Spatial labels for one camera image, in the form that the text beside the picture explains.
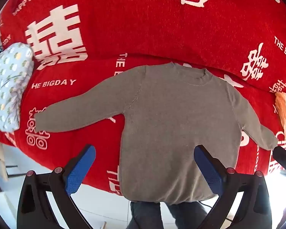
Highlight person's dark grey trousers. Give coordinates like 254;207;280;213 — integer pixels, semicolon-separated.
127;200;215;229

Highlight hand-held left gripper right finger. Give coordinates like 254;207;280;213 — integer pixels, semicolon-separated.
194;145;273;229

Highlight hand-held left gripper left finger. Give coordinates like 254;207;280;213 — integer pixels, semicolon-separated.
16;144;97;229

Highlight red printed blanket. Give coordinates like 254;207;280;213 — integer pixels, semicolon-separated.
0;0;286;196

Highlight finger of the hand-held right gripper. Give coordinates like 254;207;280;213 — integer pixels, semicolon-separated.
273;145;286;179

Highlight white floral pillow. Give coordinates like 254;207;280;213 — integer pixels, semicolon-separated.
0;42;35;132

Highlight grey knitted sweater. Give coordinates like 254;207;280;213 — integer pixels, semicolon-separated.
34;62;279;206

